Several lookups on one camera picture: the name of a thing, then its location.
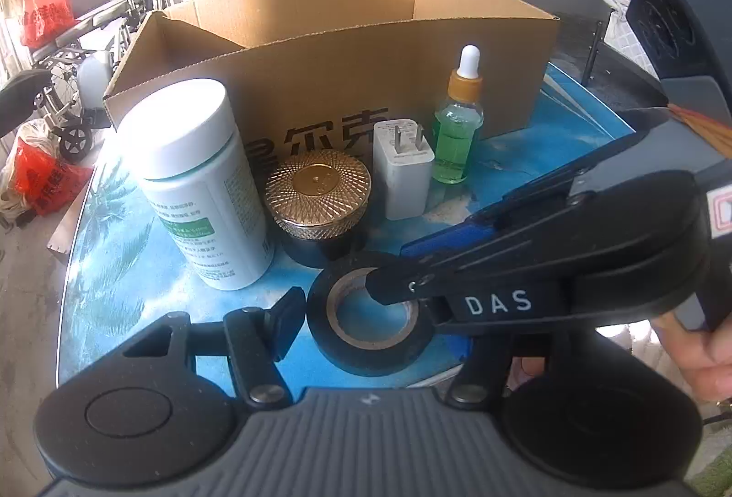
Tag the wooden low bench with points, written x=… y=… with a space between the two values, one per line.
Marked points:
x=60 y=243

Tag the red plastic bag floor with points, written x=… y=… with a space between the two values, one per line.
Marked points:
x=46 y=183

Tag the green dropper bottle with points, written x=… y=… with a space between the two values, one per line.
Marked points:
x=459 y=121

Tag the black electrical tape roll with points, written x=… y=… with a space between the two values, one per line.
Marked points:
x=360 y=357

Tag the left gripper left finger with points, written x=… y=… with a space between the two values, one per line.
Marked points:
x=256 y=340

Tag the brown cardboard box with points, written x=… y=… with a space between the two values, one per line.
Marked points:
x=318 y=74

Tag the gold lid black jar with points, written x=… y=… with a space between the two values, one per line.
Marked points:
x=318 y=201

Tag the person right hand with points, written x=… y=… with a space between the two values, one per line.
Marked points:
x=703 y=358

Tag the red plastic bag hanging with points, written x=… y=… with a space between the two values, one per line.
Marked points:
x=44 y=20

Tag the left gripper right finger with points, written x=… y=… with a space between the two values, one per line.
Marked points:
x=482 y=380

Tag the white supplement bottle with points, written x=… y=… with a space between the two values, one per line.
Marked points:
x=182 y=145

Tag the white quilted storage basket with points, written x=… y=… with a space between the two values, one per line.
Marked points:
x=622 y=38

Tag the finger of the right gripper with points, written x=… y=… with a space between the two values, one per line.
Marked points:
x=515 y=210
x=521 y=278

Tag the wheelchair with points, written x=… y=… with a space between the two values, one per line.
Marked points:
x=64 y=82

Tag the white power adapter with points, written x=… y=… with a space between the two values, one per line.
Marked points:
x=402 y=163

